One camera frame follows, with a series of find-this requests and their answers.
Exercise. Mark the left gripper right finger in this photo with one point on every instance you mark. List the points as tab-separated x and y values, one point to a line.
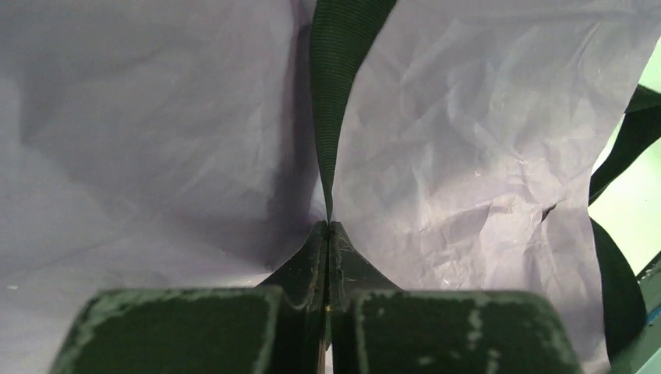
376	327

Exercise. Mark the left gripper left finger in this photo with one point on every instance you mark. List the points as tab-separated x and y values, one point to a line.
277	326

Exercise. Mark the purple pink wrapping paper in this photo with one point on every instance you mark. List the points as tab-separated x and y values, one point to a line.
169	144

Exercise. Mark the black ribbon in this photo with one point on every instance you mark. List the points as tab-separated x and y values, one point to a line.
335	77

